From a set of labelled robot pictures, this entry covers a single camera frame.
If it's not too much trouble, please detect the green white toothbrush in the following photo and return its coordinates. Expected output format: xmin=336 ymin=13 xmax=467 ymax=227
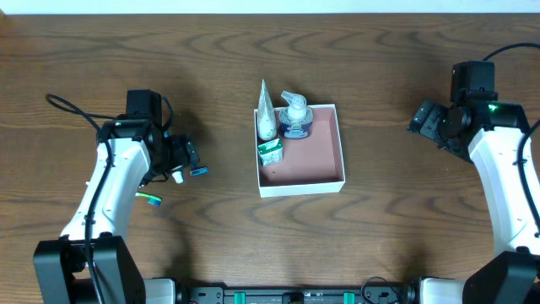
xmin=135 ymin=192 xmax=162 ymax=206

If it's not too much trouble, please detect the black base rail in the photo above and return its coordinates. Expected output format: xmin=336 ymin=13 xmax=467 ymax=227
xmin=144 ymin=279 xmax=420 ymax=304

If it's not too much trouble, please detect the Colgate toothpaste tube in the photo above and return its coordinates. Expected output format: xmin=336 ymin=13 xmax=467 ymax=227
xmin=170 ymin=169 xmax=184 ymax=184

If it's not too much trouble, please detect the white Pantene tube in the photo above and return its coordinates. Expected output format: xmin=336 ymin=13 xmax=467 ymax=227
xmin=256 ymin=79 xmax=277 ymax=141

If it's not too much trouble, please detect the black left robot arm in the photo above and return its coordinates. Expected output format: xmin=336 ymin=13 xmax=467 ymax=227
xmin=33 ymin=118 xmax=199 ymax=303

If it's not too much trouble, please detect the purple hand soap pump bottle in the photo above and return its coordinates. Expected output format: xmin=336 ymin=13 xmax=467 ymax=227
xmin=278 ymin=91 xmax=314 ymax=139

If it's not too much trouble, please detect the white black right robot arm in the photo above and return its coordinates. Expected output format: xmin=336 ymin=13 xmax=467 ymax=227
xmin=408 ymin=100 xmax=539 ymax=303

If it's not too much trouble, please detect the green white soap packet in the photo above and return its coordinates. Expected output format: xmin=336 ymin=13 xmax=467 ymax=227
xmin=256 ymin=138 xmax=284 ymax=167

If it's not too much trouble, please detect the white box pink interior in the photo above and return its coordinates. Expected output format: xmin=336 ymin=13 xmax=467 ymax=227
xmin=257 ymin=104 xmax=346 ymax=198

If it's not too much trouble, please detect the blue disposable razor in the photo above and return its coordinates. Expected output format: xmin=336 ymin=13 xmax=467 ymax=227
xmin=190 ymin=166 xmax=208 ymax=176

